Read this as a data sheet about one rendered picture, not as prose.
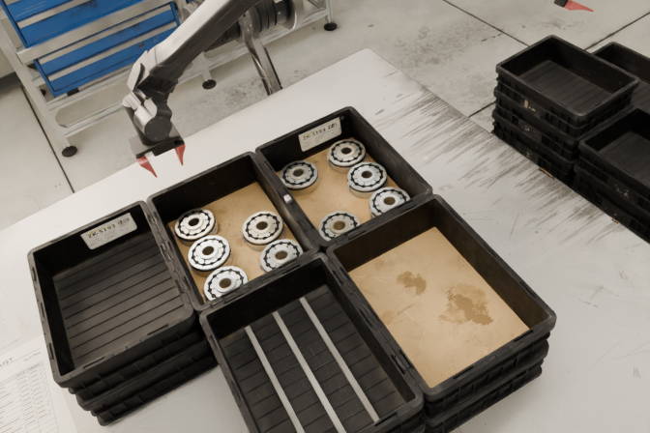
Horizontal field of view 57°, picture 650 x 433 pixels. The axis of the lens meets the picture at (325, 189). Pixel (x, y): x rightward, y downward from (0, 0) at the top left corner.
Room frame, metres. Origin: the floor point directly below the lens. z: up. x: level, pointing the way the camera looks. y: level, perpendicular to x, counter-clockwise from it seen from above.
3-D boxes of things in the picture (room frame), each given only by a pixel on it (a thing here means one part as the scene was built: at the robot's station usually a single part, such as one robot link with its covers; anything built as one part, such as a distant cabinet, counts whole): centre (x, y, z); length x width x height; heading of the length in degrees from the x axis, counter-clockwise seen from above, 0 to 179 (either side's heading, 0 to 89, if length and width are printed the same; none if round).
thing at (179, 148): (1.05, 0.32, 1.10); 0.07 x 0.07 x 0.09; 21
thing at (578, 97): (1.66, -0.92, 0.37); 0.40 x 0.30 x 0.45; 25
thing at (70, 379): (0.86, 0.52, 0.92); 0.40 x 0.30 x 0.02; 20
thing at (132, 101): (1.04, 0.34, 1.23); 0.07 x 0.06 x 0.07; 27
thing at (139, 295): (0.86, 0.52, 0.87); 0.40 x 0.30 x 0.11; 20
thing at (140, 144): (1.05, 0.34, 1.17); 0.10 x 0.07 x 0.07; 111
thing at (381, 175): (1.09, -0.11, 0.86); 0.10 x 0.10 x 0.01
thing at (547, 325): (0.69, -0.18, 0.92); 0.40 x 0.30 x 0.02; 20
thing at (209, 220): (1.05, 0.34, 0.86); 0.10 x 0.10 x 0.01
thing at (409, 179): (1.07, -0.04, 0.87); 0.40 x 0.30 x 0.11; 20
